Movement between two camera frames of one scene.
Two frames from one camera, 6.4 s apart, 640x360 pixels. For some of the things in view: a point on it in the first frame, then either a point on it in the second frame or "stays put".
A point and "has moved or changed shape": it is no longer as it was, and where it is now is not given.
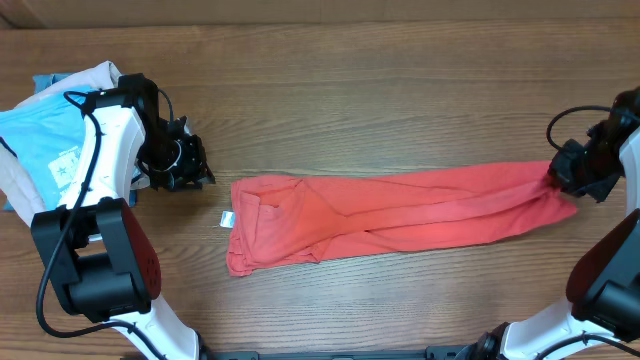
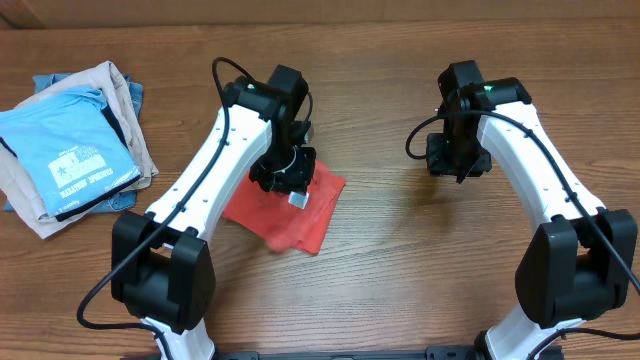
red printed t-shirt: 285,220 has moved or changed shape
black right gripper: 561,176 → 439,167
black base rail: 474,351 stays put
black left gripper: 195,168 → 298,177
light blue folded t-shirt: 45,136 stays put
